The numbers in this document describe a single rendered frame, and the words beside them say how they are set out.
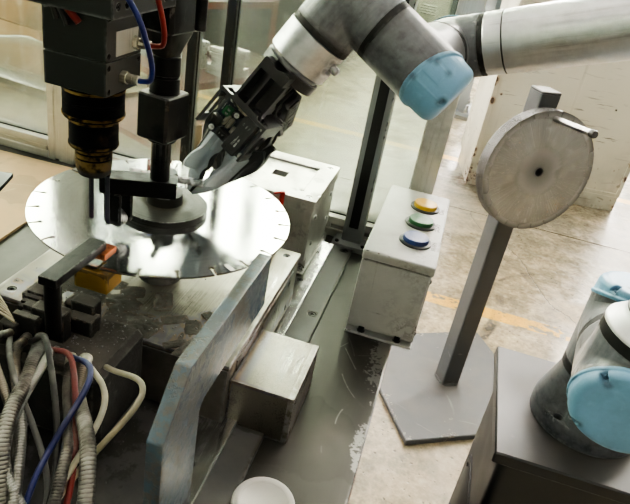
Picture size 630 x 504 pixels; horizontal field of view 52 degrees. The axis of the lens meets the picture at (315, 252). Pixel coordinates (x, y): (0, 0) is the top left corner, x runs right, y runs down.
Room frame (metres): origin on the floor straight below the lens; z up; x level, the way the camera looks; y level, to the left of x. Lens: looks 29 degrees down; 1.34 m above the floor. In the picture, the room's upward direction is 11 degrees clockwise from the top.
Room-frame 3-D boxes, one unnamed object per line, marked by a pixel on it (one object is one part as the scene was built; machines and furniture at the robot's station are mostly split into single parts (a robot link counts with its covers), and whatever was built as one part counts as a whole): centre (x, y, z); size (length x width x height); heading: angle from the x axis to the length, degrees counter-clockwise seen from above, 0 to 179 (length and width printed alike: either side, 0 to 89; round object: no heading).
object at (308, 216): (1.06, 0.09, 0.82); 0.18 x 0.18 x 0.15; 80
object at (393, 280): (0.96, -0.15, 0.82); 0.28 x 0.11 x 0.15; 170
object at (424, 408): (1.71, -0.51, 0.50); 0.50 x 0.50 x 1.00; 20
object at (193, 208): (0.74, 0.20, 0.96); 0.11 x 0.11 x 0.03
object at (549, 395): (0.73, -0.42, 0.80); 0.15 x 0.15 x 0.10
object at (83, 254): (0.55, 0.24, 0.95); 0.10 x 0.03 x 0.07; 170
